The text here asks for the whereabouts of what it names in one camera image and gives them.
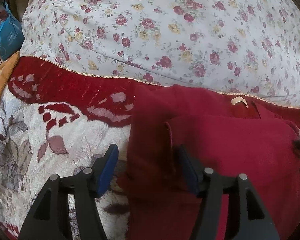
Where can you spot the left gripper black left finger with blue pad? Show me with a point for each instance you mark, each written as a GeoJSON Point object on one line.
{"type": "Point", "coordinates": [48, 217]}

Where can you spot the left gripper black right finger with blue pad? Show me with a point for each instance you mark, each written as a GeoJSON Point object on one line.
{"type": "Point", "coordinates": [247, 216]}

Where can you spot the dark red knit garment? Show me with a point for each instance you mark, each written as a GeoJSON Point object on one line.
{"type": "Point", "coordinates": [253, 137]}

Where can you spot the red white floral plush blanket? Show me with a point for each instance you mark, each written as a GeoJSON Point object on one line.
{"type": "Point", "coordinates": [57, 121]}

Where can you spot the white floral bed sheet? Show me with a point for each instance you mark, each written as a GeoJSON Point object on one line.
{"type": "Point", "coordinates": [236, 46]}

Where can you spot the blue plastic bag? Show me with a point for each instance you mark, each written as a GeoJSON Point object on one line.
{"type": "Point", "coordinates": [11, 35]}

